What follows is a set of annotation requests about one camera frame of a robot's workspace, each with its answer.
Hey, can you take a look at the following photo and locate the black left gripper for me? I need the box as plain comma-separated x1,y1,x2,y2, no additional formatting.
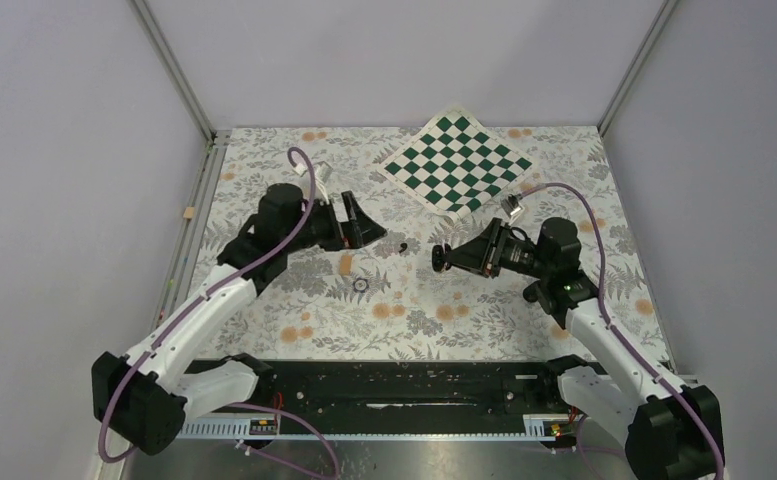
285,191,387,254

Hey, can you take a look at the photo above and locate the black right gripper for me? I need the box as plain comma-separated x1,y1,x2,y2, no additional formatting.
443,217,553,280

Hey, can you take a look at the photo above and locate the black earbud charging case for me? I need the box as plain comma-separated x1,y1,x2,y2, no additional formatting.
431,244,451,273

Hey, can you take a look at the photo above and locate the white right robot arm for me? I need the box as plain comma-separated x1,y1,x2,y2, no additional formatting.
431,217,725,479

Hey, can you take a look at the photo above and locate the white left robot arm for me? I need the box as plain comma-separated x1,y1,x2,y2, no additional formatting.
91,183,387,455

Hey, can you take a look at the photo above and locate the blue poker chip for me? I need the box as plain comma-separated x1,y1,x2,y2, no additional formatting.
352,278,369,293

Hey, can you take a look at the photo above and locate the small black oval object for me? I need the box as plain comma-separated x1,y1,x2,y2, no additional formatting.
522,286,538,303

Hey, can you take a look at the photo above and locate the floral table mat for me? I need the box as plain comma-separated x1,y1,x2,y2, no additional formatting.
193,126,669,361

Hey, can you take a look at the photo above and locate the green white chessboard mat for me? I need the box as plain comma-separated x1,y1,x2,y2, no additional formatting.
377,106,534,221

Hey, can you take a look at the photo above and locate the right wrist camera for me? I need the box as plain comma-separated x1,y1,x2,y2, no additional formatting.
500,195,524,222

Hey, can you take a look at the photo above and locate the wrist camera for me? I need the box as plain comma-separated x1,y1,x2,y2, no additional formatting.
500,195,524,222
314,161,333,197

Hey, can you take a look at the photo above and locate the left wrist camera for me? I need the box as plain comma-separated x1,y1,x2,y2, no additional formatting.
314,161,333,197

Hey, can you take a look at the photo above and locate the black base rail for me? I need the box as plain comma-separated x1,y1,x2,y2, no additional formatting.
182,359,605,439

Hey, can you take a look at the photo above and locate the white cable duct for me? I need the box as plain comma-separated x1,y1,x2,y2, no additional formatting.
177,414,571,442

